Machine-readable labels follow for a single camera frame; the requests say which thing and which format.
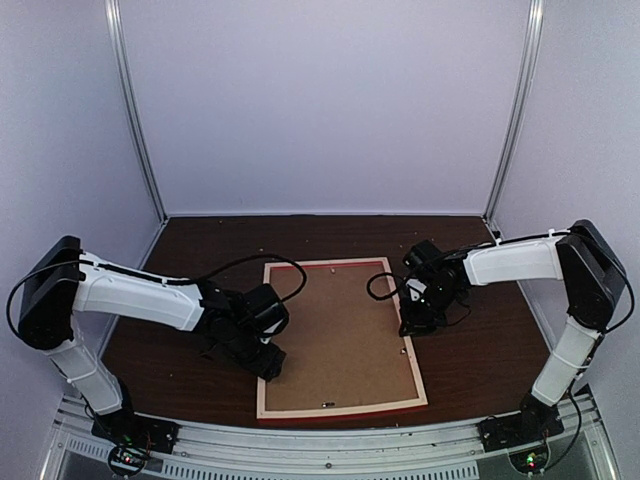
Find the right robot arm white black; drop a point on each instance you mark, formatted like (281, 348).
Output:
(573, 267)

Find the red wooden picture frame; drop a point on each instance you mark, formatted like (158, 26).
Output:
(415, 370)

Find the brown backing board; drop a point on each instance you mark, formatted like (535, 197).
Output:
(340, 340)

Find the aluminium front rail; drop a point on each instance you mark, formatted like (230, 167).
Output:
(452, 450)

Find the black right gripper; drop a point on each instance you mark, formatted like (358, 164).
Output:
(415, 325)

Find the aluminium corner post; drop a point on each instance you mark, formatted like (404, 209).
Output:
(118, 42)
(525, 79)

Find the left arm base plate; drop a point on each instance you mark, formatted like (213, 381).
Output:
(132, 430)

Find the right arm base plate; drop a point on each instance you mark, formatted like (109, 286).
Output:
(497, 433)

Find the round led board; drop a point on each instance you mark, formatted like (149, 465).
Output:
(530, 461)
(126, 462)

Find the left aluminium corner post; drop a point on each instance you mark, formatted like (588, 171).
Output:
(118, 42)

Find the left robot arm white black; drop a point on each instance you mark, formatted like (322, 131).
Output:
(68, 280)

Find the right round led board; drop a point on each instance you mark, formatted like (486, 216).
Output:
(530, 461)

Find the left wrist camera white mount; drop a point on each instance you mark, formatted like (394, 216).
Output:
(266, 336)

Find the right aluminium corner post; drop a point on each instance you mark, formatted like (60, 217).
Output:
(525, 79)

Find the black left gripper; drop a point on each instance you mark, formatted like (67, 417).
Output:
(265, 367)

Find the left round led board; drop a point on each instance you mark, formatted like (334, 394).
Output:
(126, 462)

